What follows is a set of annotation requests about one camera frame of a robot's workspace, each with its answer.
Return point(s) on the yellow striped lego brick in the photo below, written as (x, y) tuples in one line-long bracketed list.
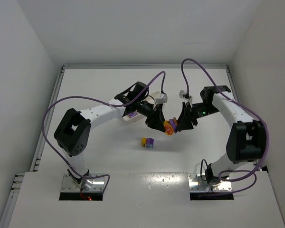
[(143, 142)]

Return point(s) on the brown orange lego plate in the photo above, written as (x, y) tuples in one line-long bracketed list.
[(175, 123)]

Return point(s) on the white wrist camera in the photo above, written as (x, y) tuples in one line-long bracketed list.
[(161, 98), (183, 94)]

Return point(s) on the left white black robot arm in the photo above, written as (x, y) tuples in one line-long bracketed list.
[(73, 131)]

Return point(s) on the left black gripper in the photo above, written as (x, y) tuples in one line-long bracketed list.
[(154, 114)]

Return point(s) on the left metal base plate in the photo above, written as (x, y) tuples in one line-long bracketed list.
[(92, 185)]

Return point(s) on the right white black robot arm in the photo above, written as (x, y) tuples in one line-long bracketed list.
[(216, 101)]

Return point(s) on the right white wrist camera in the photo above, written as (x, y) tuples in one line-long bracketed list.
[(183, 94)]

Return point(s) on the white three-compartment tray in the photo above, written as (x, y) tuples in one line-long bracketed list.
[(150, 99)]

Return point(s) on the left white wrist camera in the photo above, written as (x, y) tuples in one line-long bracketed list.
[(161, 98)]

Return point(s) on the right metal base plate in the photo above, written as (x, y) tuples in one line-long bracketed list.
[(198, 185)]

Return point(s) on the back aluminium frame rail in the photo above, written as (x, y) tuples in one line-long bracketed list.
[(144, 66)]

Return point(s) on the thin purple lego plate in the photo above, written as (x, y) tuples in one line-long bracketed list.
[(173, 123)]

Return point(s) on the metal base plate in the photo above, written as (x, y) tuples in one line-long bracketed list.
[(198, 185), (92, 185)]

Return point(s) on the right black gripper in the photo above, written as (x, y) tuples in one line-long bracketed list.
[(188, 114)]

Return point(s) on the left aluminium frame rail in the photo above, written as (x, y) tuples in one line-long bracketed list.
[(19, 176)]

